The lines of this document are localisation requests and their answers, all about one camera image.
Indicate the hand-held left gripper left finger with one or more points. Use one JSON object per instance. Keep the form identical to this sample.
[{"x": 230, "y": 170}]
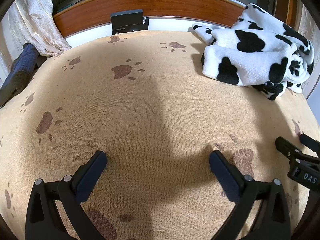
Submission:
[{"x": 91, "y": 177}]

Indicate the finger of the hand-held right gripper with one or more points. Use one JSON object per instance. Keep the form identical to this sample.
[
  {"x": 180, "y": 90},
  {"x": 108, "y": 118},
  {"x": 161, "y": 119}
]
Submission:
[
  {"x": 287, "y": 147},
  {"x": 310, "y": 142}
]

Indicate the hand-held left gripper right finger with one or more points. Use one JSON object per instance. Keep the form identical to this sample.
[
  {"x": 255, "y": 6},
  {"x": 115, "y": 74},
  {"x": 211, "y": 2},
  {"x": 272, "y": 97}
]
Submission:
[{"x": 225, "y": 177}]

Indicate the cow print fleece garment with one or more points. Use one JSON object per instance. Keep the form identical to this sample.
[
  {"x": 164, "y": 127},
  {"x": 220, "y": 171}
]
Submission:
[{"x": 250, "y": 60}]

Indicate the tan paw print blanket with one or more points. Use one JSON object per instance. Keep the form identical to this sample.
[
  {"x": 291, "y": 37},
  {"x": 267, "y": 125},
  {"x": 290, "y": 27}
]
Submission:
[{"x": 150, "y": 117}]

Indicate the dark blue cloth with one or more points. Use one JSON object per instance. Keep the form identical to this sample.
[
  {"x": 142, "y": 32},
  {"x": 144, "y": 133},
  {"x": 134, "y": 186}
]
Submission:
[{"x": 20, "y": 70}]

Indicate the small black box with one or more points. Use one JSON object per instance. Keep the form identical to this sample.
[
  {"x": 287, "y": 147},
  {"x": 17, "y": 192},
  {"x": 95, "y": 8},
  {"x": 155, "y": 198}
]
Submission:
[{"x": 126, "y": 21}]

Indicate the wooden window sill board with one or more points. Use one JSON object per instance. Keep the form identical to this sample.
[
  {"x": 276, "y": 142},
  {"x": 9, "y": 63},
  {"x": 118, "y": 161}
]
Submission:
[{"x": 175, "y": 2}]

